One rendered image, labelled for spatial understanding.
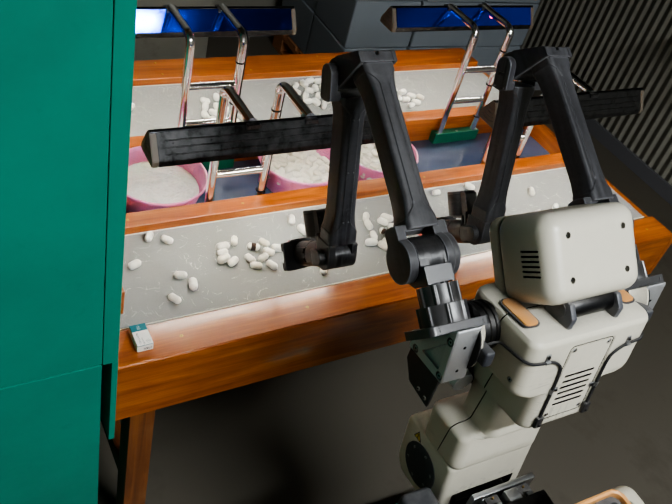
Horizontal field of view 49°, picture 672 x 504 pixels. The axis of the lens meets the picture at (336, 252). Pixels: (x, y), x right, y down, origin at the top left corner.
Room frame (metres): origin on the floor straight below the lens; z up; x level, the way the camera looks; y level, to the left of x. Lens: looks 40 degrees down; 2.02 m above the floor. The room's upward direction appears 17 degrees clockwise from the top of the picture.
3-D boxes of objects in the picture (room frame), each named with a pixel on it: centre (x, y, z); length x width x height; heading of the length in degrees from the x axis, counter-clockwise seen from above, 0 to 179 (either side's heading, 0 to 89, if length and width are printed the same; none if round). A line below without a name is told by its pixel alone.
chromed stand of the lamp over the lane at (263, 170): (1.54, 0.26, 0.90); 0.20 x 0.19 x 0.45; 129
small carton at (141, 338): (1.02, 0.34, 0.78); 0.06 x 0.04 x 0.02; 39
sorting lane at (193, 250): (1.70, -0.16, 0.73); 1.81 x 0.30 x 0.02; 129
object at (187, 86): (1.85, 0.52, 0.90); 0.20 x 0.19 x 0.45; 129
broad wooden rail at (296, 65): (2.39, 0.40, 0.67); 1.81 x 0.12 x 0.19; 129
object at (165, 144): (1.47, 0.21, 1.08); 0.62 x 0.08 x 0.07; 129
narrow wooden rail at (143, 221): (1.84, -0.05, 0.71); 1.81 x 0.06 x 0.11; 129
